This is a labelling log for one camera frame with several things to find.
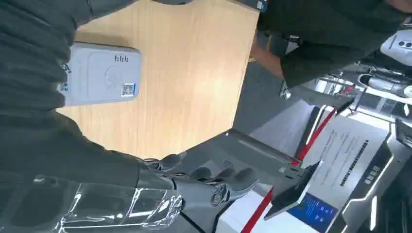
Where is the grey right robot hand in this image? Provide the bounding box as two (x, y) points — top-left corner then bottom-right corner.
(0, 109), (259, 233)

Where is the grey card reader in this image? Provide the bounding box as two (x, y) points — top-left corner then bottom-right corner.
(57, 42), (142, 107)

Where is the white red-edged panel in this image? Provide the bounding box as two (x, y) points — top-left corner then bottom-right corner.
(215, 188), (323, 233)
(249, 100), (339, 166)

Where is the grey slanted kiosk panel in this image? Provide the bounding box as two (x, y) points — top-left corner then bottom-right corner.
(178, 128), (303, 195)

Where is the black slanted panel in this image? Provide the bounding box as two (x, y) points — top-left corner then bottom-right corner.
(264, 161), (323, 221)

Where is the grey laptop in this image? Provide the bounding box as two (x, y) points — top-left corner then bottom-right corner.
(225, 0), (268, 13)

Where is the blue screen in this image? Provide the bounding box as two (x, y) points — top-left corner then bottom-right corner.
(287, 193), (339, 233)

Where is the silver stanchion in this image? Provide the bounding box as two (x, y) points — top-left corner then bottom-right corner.
(279, 73), (412, 105)

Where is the white printed sign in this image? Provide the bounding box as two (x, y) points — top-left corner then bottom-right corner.
(302, 112), (395, 219)

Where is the person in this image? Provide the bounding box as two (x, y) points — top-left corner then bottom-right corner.
(257, 0), (412, 89)

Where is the white device with lenses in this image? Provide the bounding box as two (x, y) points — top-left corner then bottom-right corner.
(379, 29), (412, 67)

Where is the black silver-trimmed kiosk frame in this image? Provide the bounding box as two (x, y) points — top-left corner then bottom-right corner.
(331, 128), (412, 233)

